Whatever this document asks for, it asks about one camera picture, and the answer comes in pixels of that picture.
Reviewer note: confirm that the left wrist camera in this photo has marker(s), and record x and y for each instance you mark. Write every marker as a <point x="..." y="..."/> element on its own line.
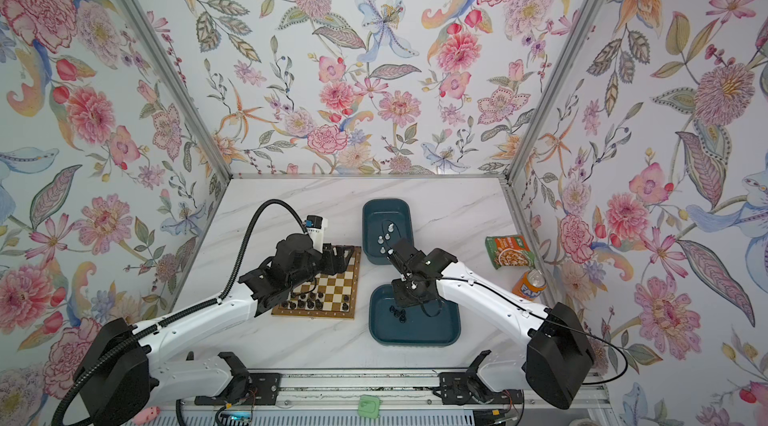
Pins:
<point x="316" y="226"/>

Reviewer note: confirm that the near teal plastic bin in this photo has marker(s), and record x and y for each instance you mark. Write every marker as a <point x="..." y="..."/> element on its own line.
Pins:
<point x="436" y="324"/>

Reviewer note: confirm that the far teal plastic bin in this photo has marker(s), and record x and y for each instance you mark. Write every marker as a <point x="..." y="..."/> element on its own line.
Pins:
<point x="376" y="216"/>

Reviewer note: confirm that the black chess pieces in bin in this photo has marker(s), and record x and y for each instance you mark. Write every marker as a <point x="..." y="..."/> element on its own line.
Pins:
<point x="400" y="315"/>

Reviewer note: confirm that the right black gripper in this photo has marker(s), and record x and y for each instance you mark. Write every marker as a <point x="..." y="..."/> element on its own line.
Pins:
<point x="400" y="299"/>

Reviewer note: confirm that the black chess pieces on board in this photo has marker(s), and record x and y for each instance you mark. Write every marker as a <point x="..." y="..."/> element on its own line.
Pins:
<point x="318" y="300"/>

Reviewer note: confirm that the pink toy pig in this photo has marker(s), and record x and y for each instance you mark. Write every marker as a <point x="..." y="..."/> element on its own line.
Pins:
<point x="146" y="416"/>

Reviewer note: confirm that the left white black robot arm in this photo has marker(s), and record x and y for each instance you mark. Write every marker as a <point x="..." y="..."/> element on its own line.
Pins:
<point x="129" y="368"/>

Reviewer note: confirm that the orange soda can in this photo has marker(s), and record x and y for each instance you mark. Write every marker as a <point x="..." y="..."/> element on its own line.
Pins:
<point x="530" y="285"/>

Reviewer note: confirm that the wooden chess board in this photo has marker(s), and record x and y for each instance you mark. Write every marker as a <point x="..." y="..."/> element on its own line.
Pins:
<point x="346" y="283"/>

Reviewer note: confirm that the teal plastic bin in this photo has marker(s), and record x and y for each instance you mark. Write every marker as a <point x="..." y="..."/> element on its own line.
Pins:
<point x="436" y="324"/>
<point x="376" y="216"/>

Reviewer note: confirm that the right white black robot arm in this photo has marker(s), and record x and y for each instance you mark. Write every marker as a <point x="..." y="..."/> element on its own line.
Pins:
<point x="556" y="357"/>

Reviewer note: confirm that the green snack packet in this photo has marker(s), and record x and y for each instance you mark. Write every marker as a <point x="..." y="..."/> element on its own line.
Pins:
<point x="509" y="251"/>

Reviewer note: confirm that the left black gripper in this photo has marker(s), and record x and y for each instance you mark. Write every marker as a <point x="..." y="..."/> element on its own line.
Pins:
<point x="337" y="251"/>

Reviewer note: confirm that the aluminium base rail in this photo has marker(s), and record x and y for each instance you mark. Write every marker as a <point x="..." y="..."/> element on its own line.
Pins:
<point x="397" y="388"/>

